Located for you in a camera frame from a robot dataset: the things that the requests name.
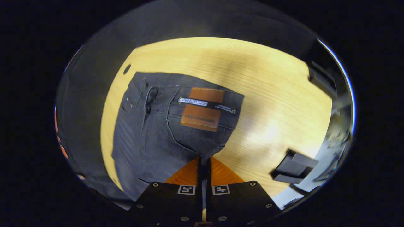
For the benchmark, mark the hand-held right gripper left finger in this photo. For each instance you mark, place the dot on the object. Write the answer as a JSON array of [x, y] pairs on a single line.
[[200, 176]]

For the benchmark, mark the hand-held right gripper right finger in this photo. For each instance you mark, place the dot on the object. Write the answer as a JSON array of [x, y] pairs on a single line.
[[208, 176]]

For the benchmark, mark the dark grey jeans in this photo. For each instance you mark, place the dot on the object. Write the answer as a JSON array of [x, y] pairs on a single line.
[[151, 142]]

